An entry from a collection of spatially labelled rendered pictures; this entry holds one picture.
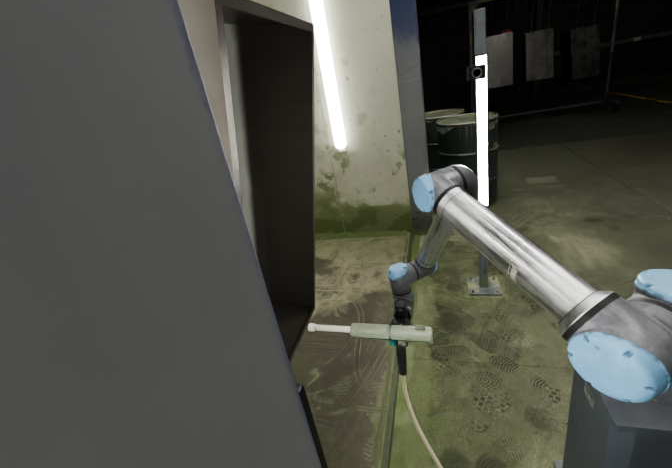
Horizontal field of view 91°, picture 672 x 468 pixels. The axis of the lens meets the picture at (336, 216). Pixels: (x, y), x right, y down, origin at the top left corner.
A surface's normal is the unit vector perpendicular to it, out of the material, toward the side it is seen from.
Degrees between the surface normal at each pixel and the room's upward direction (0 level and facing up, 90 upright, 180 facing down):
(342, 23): 90
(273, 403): 90
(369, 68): 90
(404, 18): 90
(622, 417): 0
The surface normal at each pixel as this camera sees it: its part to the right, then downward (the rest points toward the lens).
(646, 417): -0.18, -0.91
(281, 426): 0.95, -0.06
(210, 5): -0.24, 0.40
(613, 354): -0.84, 0.37
